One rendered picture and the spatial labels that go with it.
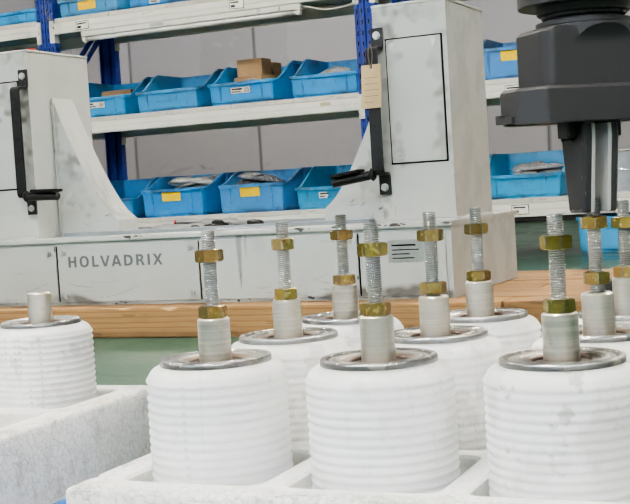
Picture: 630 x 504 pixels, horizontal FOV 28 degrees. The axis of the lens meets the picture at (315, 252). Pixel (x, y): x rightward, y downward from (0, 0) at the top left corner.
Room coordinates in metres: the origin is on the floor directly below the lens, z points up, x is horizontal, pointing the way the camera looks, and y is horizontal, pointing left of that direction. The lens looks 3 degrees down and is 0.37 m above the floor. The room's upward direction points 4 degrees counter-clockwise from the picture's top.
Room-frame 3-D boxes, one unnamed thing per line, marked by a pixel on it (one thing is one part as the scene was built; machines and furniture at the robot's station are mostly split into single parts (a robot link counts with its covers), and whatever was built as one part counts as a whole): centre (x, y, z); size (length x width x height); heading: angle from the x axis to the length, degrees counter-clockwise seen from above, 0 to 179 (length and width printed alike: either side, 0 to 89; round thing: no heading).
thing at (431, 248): (0.91, -0.08, 0.30); 0.01 x 0.01 x 0.08
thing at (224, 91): (6.38, 0.22, 0.89); 0.50 x 0.38 x 0.21; 156
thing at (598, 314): (0.86, -0.19, 0.26); 0.02 x 0.02 x 0.03
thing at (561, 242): (0.75, -0.14, 0.32); 0.02 x 0.02 x 0.01; 68
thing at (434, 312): (0.91, -0.08, 0.26); 0.02 x 0.02 x 0.03
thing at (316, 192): (6.24, -0.19, 0.36); 0.50 x 0.38 x 0.21; 154
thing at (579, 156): (0.85, -0.18, 0.37); 0.03 x 0.02 x 0.06; 17
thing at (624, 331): (0.86, -0.19, 0.25); 0.08 x 0.08 x 0.01
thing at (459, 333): (0.91, -0.08, 0.25); 0.08 x 0.08 x 0.01
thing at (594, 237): (0.86, -0.19, 0.31); 0.01 x 0.01 x 0.08
